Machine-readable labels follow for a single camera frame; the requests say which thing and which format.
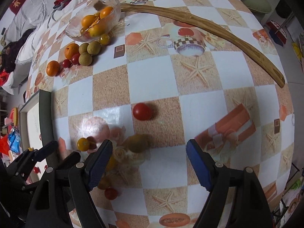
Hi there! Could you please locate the brown longan fruit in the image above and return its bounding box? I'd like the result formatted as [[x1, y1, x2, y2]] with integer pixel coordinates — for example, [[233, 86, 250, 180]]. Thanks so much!
[[127, 134, 149, 153]]

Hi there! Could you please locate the red cherry tomato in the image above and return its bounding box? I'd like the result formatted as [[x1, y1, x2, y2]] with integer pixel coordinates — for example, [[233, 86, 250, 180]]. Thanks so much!
[[132, 103, 153, 121]]

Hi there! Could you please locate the blue snack packet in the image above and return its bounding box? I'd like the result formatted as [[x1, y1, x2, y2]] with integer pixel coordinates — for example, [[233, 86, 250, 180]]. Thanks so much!
[[8, 129, 22, 154]]

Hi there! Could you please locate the white tray green rim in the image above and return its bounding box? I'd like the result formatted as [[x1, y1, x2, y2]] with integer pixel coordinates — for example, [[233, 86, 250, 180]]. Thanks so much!
[[18, 89, 56, 186]]

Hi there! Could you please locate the orange tangerine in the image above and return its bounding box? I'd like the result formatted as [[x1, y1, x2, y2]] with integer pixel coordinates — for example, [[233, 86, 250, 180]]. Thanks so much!
[[46, 60, 60, 77], [64, 43, 79, 60]]

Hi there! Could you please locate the grey sofa cover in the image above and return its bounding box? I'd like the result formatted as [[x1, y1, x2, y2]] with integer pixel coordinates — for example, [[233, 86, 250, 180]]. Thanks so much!
[[1, 0, 84, 65]]

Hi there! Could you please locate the glass fruit bowl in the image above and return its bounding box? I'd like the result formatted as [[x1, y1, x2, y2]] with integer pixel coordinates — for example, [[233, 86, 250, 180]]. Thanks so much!
[[64, 0, 121, 42]]

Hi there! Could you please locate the long wooden stick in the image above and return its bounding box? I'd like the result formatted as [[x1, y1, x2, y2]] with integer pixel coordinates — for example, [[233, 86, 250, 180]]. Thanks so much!
[[121, 3, 285, 88]]

